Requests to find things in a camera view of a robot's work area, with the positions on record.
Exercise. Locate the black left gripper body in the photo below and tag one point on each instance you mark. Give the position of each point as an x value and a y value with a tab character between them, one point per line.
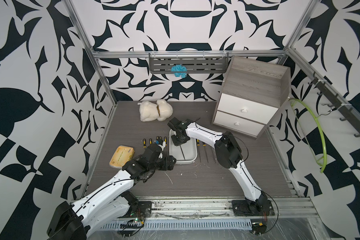
163	163

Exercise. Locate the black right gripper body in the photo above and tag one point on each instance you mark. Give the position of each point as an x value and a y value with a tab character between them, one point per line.
177	139

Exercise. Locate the file with yellow handle seven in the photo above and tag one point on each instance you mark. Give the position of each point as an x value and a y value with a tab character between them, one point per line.
198	150

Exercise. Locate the file with yellow handle six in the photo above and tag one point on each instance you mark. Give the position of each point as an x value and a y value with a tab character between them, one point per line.
205	150

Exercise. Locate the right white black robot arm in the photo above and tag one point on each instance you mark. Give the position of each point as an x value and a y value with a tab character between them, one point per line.
229	156

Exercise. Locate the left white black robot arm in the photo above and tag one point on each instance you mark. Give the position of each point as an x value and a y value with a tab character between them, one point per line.
80	219

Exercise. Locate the white plastic storage box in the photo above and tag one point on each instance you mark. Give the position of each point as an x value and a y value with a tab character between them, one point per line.
189	148

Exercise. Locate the white plush toy animal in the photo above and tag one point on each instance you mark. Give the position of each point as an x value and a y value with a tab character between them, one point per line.
161	110

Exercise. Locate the yellow sponge pad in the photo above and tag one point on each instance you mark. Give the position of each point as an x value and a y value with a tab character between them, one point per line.
121	156

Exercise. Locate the teal crumpled cloth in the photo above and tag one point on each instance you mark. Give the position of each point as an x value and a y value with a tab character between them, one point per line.
179	71

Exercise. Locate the grey white drawer cabinet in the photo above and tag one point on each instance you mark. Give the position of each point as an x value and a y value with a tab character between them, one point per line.
252	93

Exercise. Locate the green hoop tube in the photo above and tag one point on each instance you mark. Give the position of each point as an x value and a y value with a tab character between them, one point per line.
315	139

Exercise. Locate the grey wall shelf rack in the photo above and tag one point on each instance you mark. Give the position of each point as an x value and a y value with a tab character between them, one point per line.
202	63

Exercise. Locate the aluminium cage frame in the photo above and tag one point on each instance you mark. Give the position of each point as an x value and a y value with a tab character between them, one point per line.
306	36

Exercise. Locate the grey wall hook rail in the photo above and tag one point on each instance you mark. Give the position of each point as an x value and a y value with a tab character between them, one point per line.
337	102

